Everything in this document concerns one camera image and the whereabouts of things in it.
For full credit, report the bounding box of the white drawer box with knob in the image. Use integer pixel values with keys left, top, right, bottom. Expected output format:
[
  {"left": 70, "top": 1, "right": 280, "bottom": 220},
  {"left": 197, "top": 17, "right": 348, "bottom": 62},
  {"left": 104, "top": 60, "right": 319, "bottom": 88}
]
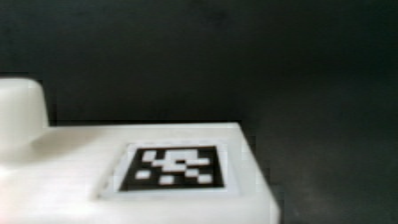
[{"left": 0, "top": 78, "right": 280, "bottom": 224}]

